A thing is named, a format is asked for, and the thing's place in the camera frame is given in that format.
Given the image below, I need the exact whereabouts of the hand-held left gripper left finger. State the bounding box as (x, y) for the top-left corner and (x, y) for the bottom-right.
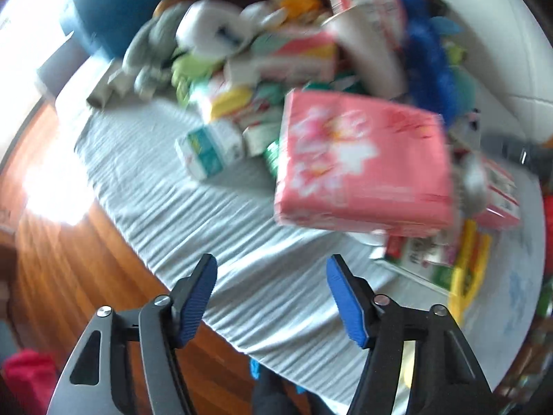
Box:
(45, 253), (219, 415)

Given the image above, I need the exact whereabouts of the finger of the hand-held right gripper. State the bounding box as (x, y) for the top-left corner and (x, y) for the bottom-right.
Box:
(479, 132), (553, 178)

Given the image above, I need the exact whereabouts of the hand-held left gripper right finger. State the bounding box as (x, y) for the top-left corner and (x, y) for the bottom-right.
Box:
(326, 254), (493, 415)

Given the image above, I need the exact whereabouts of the white grey tube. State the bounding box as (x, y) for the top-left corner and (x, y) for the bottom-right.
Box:
(326, 11), (409, 98)

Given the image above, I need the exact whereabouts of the blue plastic bin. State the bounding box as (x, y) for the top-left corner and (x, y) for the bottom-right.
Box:
(65, 0), (260, 59)

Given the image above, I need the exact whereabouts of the small red white box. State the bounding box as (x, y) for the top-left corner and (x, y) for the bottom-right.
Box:
(473, 160), (521, 230)

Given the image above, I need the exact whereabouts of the green red leaflet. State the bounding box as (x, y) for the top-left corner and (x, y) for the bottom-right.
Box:
(374, 233), (465, 290)

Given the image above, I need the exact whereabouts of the white padded headboard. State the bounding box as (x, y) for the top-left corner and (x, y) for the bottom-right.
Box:
(389, 0), (549, 139)

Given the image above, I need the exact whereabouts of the dark cloth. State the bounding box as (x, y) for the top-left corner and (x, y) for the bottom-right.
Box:
(248, 357), (355, 415)

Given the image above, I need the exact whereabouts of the yellow booklet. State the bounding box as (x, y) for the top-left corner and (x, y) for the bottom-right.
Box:
(447, 220), (493, 325)

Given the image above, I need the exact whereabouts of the pink floral packet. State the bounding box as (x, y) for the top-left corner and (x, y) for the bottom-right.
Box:
(274, 89), (456, 238)

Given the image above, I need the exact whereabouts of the green white tissue packet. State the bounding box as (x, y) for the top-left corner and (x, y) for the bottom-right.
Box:
(175, 119), (247, 182)

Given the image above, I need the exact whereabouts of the white green box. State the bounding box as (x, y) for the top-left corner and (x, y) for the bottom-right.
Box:
(242, 121), (281, 156)

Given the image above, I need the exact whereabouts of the red cloth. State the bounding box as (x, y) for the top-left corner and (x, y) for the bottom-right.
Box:
(2, 350), (59, 415)

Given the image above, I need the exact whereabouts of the yellow packet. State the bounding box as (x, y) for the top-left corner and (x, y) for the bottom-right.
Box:
(190, 82), (255, 124)

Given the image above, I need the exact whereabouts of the pink white box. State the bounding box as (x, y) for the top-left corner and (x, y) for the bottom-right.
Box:
(225, 30), (340, 85)

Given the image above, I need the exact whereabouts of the light green cloth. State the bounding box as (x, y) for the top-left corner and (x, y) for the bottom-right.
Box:
(170, 54), (221, 104)

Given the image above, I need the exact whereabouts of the orange toy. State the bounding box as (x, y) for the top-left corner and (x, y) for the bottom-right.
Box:
(281, 0), (322, 20)

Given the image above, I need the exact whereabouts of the grey plush toy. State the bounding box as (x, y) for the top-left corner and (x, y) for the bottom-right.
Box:
(123, 6), (191, 98)

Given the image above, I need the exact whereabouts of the white paper roll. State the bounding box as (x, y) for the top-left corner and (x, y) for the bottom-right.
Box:
(175, 0), (247, 57)

